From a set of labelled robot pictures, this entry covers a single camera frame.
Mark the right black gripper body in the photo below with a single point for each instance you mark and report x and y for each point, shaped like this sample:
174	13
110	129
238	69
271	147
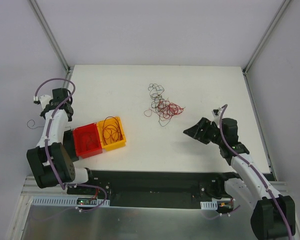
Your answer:
207	131

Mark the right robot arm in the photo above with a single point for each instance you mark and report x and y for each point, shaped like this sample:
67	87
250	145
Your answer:
272	215

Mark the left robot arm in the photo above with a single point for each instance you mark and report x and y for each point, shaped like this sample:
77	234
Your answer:
51	160

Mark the yellow plastic bin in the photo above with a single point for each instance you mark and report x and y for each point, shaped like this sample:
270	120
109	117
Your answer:
111	133

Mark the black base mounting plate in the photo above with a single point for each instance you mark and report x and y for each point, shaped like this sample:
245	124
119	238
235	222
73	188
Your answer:
140	189

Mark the red plastic bin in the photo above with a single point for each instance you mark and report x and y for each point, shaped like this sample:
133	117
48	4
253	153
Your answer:
87	141

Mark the black plastic bin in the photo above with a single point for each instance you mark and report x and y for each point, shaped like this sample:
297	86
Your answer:
69	145

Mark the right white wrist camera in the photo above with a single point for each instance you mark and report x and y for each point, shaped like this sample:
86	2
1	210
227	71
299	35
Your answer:
217	115

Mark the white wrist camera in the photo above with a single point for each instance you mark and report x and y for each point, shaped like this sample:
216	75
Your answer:
42	100
217	115

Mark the right aluminium frame post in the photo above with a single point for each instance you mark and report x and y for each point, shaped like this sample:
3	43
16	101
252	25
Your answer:
267	34

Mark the aluminium frame post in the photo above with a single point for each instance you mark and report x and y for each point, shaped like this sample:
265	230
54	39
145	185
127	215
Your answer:
267	34
49	34

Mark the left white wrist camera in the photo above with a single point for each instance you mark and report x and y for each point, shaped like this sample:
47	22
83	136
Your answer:
42	100

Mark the aluminium front rail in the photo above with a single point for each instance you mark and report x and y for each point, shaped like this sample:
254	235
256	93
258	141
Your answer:
31	188

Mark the left aluminium frame post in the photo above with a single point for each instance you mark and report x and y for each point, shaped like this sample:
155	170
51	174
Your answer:
49	34

